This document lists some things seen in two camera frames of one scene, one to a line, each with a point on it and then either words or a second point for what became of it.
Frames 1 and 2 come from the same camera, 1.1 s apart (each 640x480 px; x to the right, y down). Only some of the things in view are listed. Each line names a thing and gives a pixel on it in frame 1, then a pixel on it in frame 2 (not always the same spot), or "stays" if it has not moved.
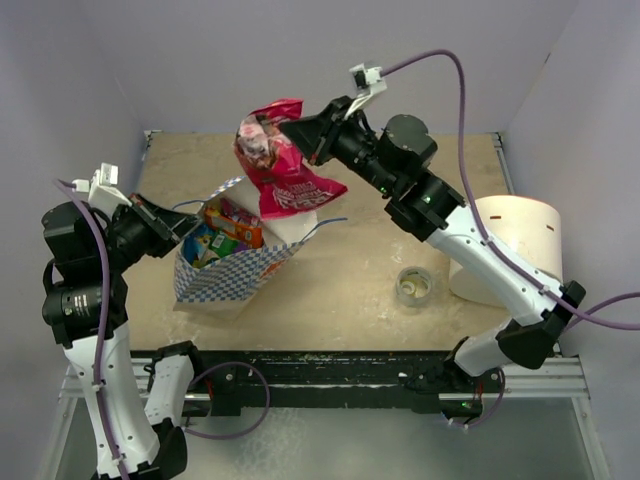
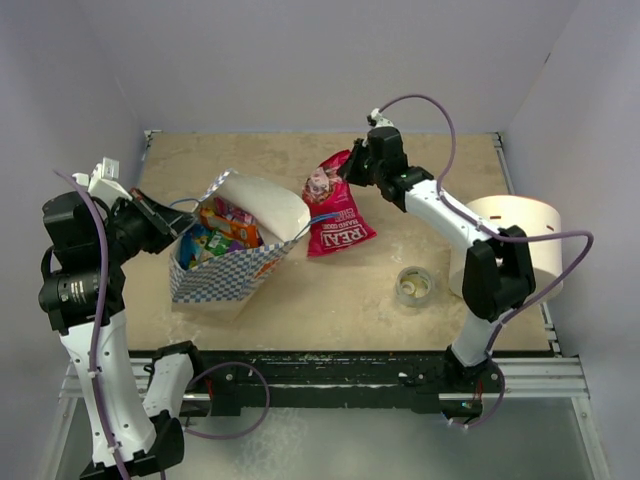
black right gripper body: (338, 108) to (375, 171)
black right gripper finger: (308, 133) to (352, 168)
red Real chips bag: (288, 183) to (326, 192)
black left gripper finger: (174, 224) stays
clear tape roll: (413, 286) stays
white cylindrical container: (530, 230) stays
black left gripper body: (152, 238) stays
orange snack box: (250, 235) stays
